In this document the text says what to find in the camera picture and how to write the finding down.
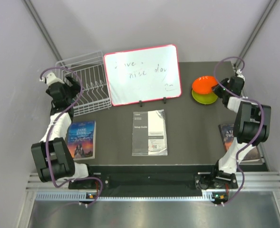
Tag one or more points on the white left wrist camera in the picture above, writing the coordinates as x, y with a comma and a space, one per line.
51, 78

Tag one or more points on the Jane Eyre paperback book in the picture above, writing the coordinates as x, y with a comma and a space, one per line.
81, 140

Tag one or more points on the lime green plate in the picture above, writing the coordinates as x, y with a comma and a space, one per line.
205, 99

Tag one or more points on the dark paperback book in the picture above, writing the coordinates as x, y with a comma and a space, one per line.
226, 132

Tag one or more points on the white wire dish rack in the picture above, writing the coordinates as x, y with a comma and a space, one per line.
91, 75

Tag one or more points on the grey slotted cable duct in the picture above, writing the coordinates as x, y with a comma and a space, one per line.
87, 197

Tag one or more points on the orange plate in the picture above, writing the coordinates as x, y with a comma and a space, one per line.
203, 85

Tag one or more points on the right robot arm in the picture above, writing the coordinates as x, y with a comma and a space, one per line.
251, 127

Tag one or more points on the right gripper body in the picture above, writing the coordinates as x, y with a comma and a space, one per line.
226, 91

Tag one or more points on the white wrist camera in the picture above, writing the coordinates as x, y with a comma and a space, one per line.
238, 73
51, 78

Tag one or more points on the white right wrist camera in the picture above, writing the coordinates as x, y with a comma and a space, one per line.
238, 73

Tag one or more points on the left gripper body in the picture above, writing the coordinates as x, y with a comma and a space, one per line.
70, 95

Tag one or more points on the setup guide booklet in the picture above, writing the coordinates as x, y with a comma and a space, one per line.
149, 137

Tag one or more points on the red framed whiteboard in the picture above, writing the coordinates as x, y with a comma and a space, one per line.
143, 75

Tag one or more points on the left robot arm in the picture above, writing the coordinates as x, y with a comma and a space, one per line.
51, 155

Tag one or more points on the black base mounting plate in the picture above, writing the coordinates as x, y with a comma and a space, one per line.
190, 176

